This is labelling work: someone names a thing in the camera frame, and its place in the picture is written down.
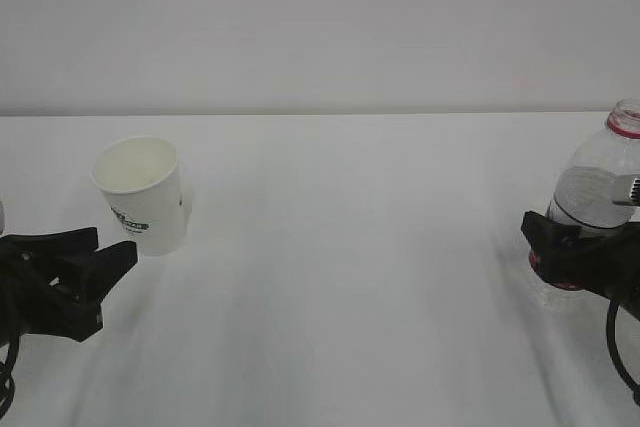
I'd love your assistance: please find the white paper cup green print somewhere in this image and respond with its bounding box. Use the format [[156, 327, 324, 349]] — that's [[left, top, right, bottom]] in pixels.
[[90, 137, 186, 256]]

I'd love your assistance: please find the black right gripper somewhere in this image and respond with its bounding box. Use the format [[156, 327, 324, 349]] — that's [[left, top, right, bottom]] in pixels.
[[521, 211, 639, 320]]

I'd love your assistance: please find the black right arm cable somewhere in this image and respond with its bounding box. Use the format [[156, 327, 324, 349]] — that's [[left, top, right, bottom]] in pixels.
[[606, 296, 640, 394]]

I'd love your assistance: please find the clear water bottle red label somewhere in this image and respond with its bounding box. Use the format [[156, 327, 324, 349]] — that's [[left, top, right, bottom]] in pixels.
[[525, 98, 640, 311]]

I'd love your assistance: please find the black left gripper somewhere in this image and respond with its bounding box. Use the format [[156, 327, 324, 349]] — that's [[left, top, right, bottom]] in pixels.
[[1, 227, 138, 346]]

